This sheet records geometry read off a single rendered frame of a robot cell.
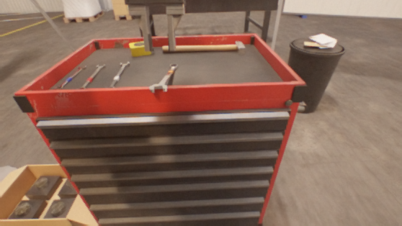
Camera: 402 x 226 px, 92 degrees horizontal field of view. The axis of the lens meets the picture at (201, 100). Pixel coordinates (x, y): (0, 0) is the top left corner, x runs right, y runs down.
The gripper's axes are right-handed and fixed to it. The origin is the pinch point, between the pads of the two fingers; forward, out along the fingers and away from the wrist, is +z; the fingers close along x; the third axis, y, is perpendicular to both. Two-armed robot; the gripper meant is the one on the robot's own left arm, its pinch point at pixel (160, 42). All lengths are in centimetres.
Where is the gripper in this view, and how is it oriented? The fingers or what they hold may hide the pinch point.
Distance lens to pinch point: 50.6
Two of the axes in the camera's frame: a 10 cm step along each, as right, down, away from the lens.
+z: 0.2, 9.3, 3.6
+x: -10.0, 0.1, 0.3
